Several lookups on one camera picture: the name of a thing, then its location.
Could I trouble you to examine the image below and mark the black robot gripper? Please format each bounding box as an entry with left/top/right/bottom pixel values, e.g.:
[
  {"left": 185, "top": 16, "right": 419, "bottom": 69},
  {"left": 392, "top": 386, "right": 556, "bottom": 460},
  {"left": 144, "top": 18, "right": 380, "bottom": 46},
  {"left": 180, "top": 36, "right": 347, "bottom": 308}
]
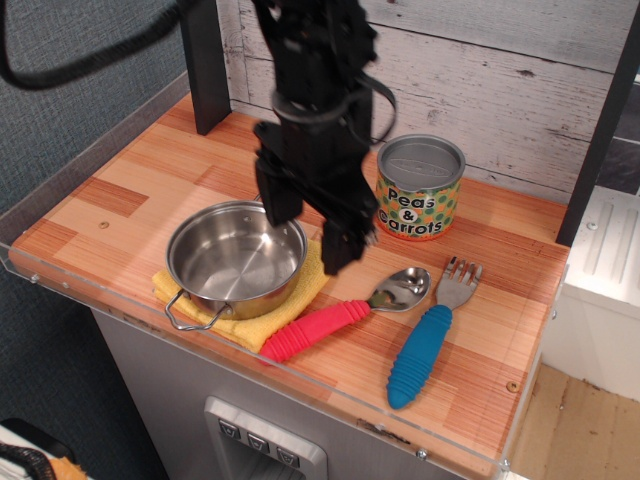
[{"left": 254, "top": 107, "right": 377, "bottom": 276}]

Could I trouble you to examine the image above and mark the red handled metal spoon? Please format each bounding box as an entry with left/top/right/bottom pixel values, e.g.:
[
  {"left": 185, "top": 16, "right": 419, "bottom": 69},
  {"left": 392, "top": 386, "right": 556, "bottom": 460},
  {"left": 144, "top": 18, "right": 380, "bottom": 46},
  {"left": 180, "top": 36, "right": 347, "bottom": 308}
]
[{"left": 259, "top": 267, "right": 431, "bottom": 363}]

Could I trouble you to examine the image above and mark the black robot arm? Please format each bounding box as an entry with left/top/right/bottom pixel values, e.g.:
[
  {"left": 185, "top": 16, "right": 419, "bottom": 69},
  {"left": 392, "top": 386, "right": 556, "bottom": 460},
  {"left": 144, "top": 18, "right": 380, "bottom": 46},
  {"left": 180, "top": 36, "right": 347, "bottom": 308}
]
[{"left": 254, "top": 1, "right": 395, "bottom": 275}]

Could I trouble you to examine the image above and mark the stainless steel pot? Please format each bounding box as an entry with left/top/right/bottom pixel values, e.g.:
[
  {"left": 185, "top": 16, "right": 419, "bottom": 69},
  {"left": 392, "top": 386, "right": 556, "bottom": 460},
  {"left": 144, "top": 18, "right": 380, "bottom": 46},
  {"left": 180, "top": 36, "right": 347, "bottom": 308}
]
[{"left": 164, "top": 199, "right": 308, "bottom": 331}]

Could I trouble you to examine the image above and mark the peas and carrots can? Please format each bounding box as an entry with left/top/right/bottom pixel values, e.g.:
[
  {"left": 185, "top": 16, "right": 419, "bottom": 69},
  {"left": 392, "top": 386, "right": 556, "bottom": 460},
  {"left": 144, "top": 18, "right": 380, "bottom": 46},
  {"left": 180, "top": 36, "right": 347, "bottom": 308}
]
[{"left": 375, "top": 134, "right": 466, "bottom": 241}]

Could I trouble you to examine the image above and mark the yellow folded cloth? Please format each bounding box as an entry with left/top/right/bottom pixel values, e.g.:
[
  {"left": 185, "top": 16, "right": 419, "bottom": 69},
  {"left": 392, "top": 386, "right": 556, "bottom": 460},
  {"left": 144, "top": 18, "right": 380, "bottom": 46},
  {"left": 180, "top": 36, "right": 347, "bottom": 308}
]
[{"left": 151, "top": 240, "right": 329, "bottom": 353}]

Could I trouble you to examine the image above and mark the grey toy fridge dispenser panel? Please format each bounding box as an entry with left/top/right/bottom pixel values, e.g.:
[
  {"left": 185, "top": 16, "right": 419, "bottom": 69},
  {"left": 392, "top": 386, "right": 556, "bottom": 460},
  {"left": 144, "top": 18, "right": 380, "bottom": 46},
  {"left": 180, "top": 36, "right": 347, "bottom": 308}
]
[{"left": 204, "top": 396, "right": 329, "bottom": 479}]

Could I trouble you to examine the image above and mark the white cabinet at right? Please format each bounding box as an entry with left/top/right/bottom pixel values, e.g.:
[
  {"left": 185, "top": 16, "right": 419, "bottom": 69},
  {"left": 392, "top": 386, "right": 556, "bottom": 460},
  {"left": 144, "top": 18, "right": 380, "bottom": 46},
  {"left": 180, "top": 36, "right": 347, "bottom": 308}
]
[{"left": 541, "top": 186, "right": 639, "bottom": 400}]

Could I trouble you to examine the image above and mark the orange object bottom left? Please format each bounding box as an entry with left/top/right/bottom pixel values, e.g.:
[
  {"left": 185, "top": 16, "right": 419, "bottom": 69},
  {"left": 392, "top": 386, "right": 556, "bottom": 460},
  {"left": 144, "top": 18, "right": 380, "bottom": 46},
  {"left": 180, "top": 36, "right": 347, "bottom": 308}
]
[{"left": 49, "top": 457, "right": 89, "bottom": 480}]

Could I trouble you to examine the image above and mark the dark left vertical post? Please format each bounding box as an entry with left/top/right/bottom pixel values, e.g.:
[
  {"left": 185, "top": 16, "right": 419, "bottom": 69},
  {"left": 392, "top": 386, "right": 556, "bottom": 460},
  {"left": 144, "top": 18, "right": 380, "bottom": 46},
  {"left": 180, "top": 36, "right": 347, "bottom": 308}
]
[{"left": 180, "top": 1, "right": 231, "bottom": 135}]

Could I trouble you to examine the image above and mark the dark vertical post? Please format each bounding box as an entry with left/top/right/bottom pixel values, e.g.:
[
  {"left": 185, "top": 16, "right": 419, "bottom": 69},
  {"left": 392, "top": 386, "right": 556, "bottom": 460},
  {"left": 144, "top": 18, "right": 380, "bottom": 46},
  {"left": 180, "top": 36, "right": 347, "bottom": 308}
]
[
  {"left": 555, "top": 0, "right": 640, "bottom": 247},
  {"left": 180, "top": 1, "right": 231, "bottom": 135}
]

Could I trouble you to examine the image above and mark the blue handled metal fork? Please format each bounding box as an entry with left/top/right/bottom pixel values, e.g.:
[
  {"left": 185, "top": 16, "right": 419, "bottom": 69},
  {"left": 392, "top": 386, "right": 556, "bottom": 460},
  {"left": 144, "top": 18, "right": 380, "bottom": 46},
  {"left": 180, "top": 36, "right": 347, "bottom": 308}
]
[{"left": 386, "top": 257, "right": 483, "bottom": 410}]

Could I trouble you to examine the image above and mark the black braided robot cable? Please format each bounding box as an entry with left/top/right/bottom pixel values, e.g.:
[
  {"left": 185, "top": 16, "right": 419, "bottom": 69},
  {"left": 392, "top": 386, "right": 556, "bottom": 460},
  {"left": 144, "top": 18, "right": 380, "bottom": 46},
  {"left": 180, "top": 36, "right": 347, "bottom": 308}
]
[{"left": 0, "top": 0, "right": 199, "bottom": 91}]

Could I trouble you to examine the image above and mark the dark right vertical post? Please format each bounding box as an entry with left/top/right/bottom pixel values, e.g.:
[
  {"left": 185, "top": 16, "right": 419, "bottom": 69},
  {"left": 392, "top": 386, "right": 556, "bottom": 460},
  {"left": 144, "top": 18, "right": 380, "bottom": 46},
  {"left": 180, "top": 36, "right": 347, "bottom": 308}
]
[{"left": 555, "top": 0, "right": 640, "bottom": 247}]

